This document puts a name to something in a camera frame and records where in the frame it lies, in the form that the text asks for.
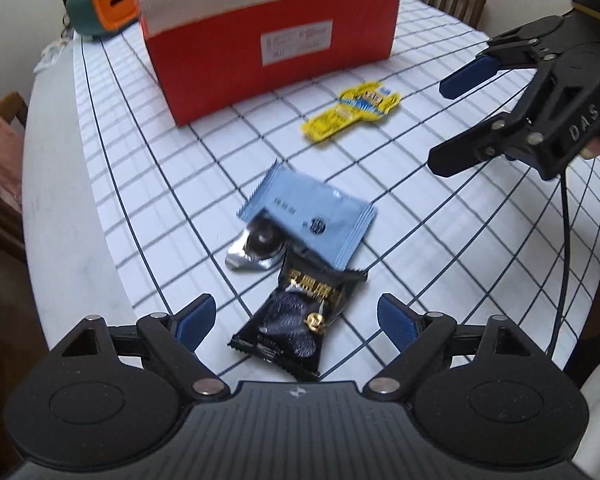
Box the black snack packet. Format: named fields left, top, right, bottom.
left=228, top=251, right=369, bottom=382

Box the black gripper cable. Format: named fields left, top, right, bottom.
left=550, top=167, right=576, bottom=363

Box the light blue snack packet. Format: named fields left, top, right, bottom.
left=236, top=162, right=379, bottom=269

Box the red cardboard box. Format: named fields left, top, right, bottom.
left=139, top=0, right=402, bottom=128

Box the silver wrapped chocolate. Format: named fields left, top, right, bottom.
left=225, top=220, right=289, bottom=272

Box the yellow cartoon snack packet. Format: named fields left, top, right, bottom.
left=300, top=82, right=401, bottom=145

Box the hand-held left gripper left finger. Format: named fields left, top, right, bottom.
left=47, top=294, right=230, bottom=402

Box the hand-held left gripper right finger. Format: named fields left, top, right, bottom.
left=361, top=295, right=556, bottom=402

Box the white checked tablecloth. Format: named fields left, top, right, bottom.
left=22, top=0, right=600, bottom=386

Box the wooden chair with pink cloth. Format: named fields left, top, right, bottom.
left=0, top=91, right=29, bottom=262

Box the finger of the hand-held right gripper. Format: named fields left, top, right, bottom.
left=439, top=15, right=567, bottom=101
left=427, top=110, right=548, bottom=178

